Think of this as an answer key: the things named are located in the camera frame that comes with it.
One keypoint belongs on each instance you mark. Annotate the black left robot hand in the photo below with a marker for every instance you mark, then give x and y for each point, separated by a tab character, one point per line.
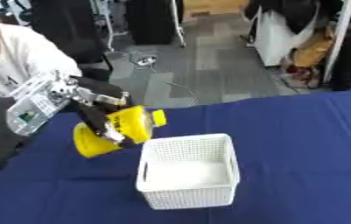
99	97

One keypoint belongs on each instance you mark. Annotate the yellow plastic bottle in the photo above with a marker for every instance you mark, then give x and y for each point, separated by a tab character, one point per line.
127	124

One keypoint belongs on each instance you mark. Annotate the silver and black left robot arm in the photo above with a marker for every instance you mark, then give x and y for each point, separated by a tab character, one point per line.
32	108

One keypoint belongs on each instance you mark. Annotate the white power strip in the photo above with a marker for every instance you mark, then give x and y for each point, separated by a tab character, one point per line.
146	61

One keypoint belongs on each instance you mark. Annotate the black office chair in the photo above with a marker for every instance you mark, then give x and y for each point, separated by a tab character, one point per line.
73	38

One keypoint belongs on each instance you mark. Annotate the person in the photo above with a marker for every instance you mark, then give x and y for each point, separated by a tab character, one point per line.
14	62

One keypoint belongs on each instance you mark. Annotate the black fabric panel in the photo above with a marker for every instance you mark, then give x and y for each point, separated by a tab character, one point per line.
151	20

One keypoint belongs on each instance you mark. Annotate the white metal stand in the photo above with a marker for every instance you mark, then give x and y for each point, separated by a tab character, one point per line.
179	23

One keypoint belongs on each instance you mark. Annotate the white plastic lattice basket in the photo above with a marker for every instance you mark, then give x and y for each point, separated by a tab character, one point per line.
188	172

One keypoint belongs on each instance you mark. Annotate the tan bag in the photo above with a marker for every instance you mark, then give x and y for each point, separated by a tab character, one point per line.
312	48

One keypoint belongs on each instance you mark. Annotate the white table leg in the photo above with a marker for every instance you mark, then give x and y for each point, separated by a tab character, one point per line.
338	38

